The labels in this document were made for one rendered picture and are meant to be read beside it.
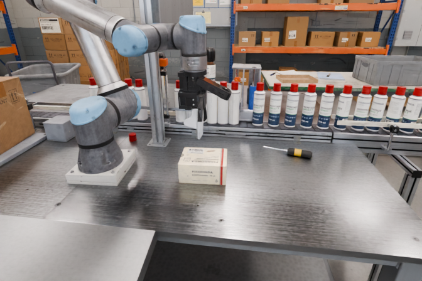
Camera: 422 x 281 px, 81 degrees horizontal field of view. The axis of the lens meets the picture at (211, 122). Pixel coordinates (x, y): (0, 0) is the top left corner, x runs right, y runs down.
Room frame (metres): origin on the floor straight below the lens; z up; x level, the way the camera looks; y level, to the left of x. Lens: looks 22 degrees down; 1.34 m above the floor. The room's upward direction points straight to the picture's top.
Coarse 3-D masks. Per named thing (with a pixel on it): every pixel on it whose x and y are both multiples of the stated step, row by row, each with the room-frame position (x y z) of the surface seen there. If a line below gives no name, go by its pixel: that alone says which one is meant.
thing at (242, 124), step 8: (32, 112) 1.28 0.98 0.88; (40, 112) 1.28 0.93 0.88; (48, 112) 1.28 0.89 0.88; (56, 112) 1.28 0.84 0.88; (64, 112) 1.28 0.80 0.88; (136, 120) 1.16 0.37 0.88; (144, 120) 1.16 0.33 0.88; (256, 128) 1.07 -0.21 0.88; (264, 128) 1.06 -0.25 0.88; (272, 128) 1.07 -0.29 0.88; (280, 128) 1.07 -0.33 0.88; (288, 128) 1.07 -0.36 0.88; (296, 128) 1.08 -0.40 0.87; (312, 128) 1.06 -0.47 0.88; (328, 128) 1.06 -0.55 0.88
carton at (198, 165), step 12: (192, 156) 0.76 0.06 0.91; (204, 156) 0.76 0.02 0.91; (216, 156) 0.76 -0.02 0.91; (180, 168) 0.71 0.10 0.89; (192, 168) 0.70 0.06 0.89; (204, 168) 0.70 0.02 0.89; (216, 168) 0.70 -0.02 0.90; (180, 180) 0.71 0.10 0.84; (192, 180) 0.70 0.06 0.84; (204, 180) 0.70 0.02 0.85; (216, 180) 0.70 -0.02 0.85
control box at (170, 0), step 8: (152, 0) 1.00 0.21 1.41; (160, 0) 0.98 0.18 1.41; (168, 0) 1.01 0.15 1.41; (176, 0) 1.04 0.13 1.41; (184, 0) 1.06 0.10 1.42; (192, 0) 1.10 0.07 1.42; (152, 8) 1.00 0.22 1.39; (160, 8) 0.98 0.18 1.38; (168, 8) 1.01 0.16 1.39; (176, 8) 1.04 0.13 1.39; (184, 8) 1.06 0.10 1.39; (192, 8) 1.10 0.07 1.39; (160, 16) 0.98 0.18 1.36; (168, 16) 1.00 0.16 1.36; (176, 16) 1.03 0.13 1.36
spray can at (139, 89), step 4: (136, 80) 1.16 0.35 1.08; (140, 80) 1.17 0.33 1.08; (136, 84) 1.16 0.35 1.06; (140, 84) 1.17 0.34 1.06; (136, 88) 1.16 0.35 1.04; (140, 88) 1.16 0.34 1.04; (144, 88) 1.18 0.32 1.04; (140, 92) 1.15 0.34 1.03; (144, 92) 1.17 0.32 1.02; (140, 96) 1.15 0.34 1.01; (144, 96) 1.17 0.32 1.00; (144, 100) 1.17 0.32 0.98; (144, 104) 1.16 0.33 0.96; (140, 112) 1.15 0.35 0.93; (144, 112) 1.16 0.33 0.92; (140, 116) 1.15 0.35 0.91; (144, 116) 1.16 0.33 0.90; (140, 120) 1.15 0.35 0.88
